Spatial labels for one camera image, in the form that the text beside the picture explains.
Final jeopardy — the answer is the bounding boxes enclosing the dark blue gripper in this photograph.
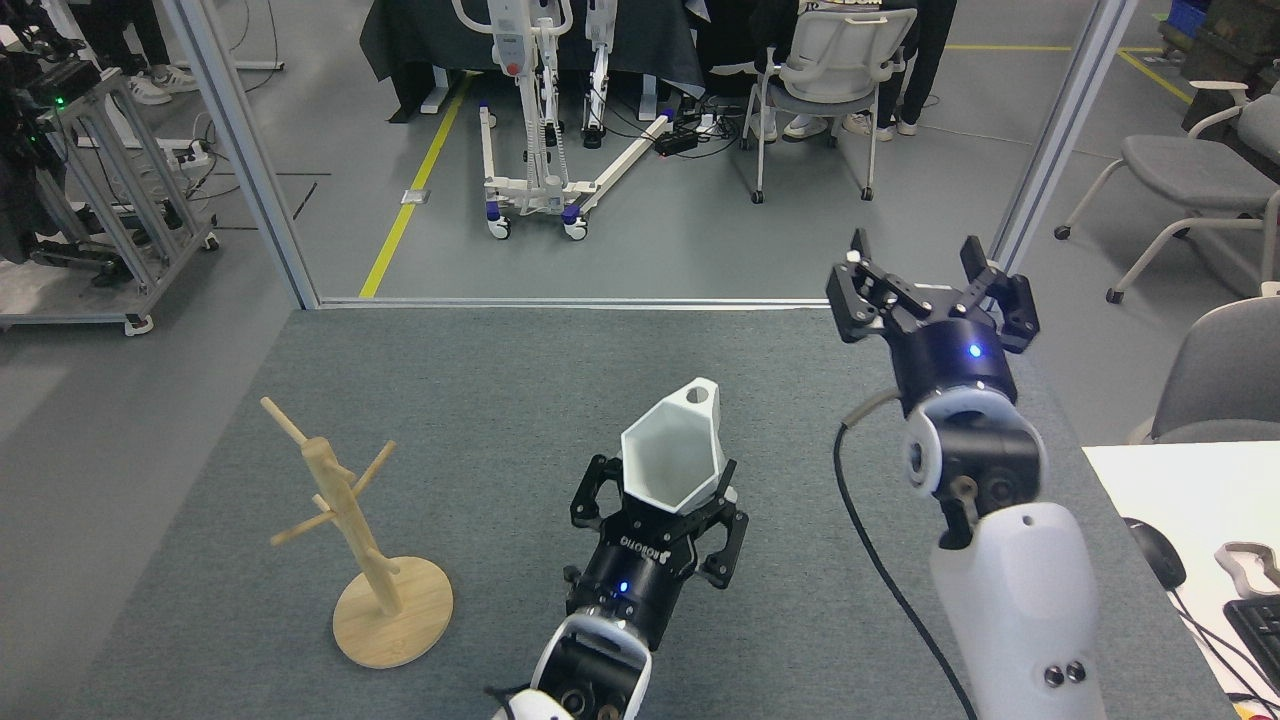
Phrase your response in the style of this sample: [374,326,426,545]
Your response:
[563,454,750,653]
[825,227,1042,418]

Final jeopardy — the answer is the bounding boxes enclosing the white faceted cup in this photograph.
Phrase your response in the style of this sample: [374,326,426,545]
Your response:
[621,378,728,513]

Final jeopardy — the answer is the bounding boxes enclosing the wooden cup rack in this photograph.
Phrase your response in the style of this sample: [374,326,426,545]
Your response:
[260,397,454,669]

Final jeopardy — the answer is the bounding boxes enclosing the dark storage crate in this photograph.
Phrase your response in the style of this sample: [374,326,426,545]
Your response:
[1182,0,1280,86]

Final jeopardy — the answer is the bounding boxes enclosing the seated person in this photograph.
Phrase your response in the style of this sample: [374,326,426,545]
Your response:
[690,0,891,143]

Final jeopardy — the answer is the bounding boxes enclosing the standing person by chair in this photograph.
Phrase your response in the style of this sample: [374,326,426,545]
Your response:
[845,0,958,139]

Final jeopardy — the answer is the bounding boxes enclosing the white office chair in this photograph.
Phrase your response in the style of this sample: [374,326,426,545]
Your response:
[745,8,919,204]

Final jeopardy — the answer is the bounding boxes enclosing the grey chair backrest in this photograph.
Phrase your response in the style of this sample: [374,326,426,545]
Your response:
[1130,297,1280,444]

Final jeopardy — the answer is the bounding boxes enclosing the white desk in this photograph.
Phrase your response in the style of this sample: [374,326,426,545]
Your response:
[1082,441,1280,720]

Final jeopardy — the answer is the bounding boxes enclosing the black computer mouse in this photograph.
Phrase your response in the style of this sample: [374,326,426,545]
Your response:
[1122,517,1188,590]

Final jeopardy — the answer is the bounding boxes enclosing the white wheeled stand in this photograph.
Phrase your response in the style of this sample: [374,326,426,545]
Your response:
[450,0,679,242]

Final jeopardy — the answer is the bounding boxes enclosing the black keyboard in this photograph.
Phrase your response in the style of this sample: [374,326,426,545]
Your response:
[1222,595,1280,691]

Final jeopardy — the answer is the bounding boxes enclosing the black draped table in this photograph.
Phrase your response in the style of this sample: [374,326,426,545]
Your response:
[360,0,706,123]

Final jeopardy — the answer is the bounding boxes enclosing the person with white shoes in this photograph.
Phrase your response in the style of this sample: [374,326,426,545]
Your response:
[75,0,199,106]

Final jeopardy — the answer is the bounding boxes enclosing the black device with green light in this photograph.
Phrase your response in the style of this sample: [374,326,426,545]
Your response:
[0,25,101,266]

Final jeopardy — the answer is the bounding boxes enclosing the silver post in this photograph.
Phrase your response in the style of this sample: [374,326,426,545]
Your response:
[970,0,1141,313]
[160,0,321,311]

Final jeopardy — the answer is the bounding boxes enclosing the silver table edge rail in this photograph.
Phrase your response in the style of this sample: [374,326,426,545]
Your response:
[318,297,973,311]

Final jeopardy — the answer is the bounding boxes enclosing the grey chair with white frame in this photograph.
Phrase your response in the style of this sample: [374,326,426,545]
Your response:
[1053,80,1280,304]

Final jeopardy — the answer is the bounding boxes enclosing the grey white handle piece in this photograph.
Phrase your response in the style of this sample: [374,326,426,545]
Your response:
[1215,541,1280,598]

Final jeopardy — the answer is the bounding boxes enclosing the aluminium frame cart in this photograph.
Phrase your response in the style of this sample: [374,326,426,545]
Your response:
[0,60,221,336]

